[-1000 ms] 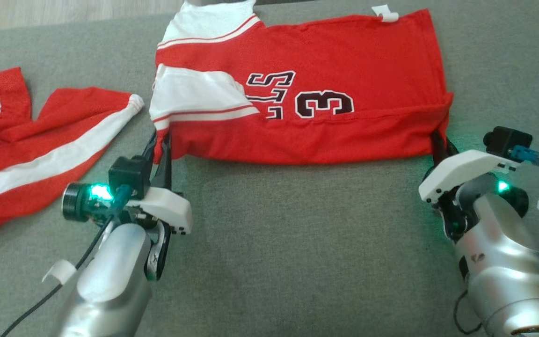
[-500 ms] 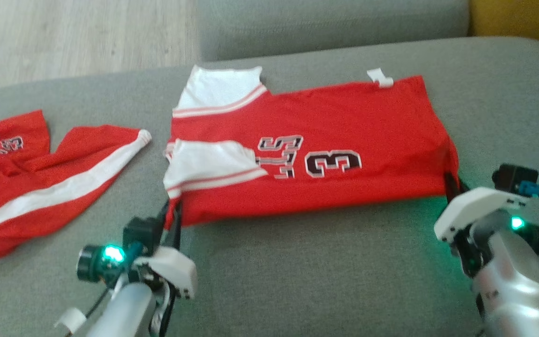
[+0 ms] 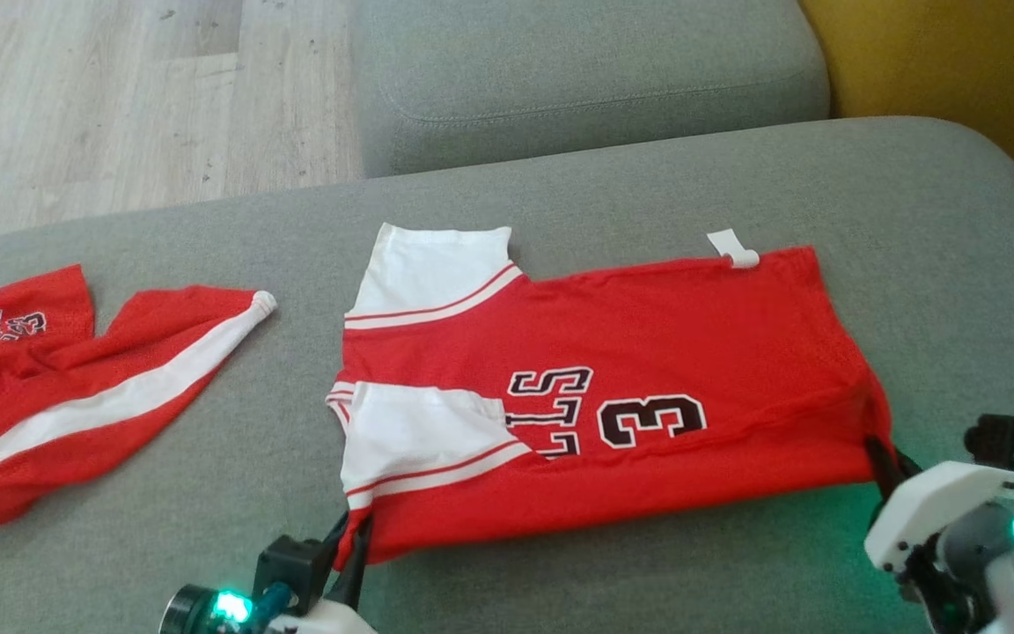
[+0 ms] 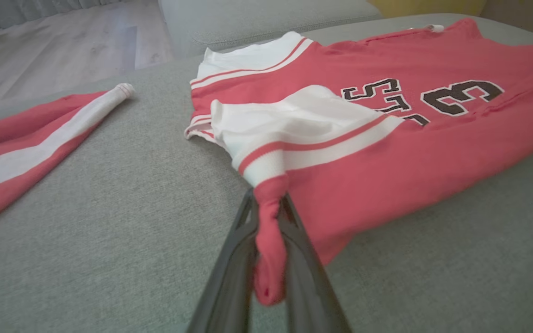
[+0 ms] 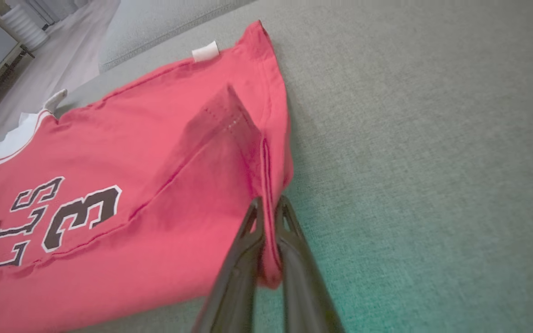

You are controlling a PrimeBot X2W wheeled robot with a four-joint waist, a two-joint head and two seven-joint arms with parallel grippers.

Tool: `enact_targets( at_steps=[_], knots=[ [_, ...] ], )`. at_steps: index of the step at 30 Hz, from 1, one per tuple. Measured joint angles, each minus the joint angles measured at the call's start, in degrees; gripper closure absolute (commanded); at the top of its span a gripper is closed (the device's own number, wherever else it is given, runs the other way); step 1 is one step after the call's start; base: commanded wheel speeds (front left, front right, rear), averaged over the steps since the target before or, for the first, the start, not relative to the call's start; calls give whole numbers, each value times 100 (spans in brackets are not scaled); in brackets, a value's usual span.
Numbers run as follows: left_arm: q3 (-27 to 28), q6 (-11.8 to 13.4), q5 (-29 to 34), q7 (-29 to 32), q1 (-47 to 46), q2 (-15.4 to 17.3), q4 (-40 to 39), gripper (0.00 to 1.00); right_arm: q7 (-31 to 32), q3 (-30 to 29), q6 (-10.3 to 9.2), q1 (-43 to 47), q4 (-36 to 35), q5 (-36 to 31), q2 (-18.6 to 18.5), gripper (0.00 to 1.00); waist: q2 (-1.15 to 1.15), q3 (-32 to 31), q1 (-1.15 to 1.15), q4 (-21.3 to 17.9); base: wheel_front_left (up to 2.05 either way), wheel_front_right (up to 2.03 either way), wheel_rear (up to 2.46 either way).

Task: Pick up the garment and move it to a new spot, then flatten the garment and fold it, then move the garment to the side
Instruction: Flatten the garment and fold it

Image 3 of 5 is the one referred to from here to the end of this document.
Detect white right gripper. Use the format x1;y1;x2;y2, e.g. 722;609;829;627
863;436;1014;574

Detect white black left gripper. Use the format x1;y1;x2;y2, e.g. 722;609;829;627
268;509;378;634

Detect red basketball jersey white sleeves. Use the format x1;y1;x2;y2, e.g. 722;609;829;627
327;222;895;569

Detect red shorts white stripe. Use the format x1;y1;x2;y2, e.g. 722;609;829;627
0;264;279;527

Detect yellow sofa back cushion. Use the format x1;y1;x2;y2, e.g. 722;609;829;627
800;0;1014;179

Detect grey sofa seat cushion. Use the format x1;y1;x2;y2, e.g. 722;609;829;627
350;0;832;179

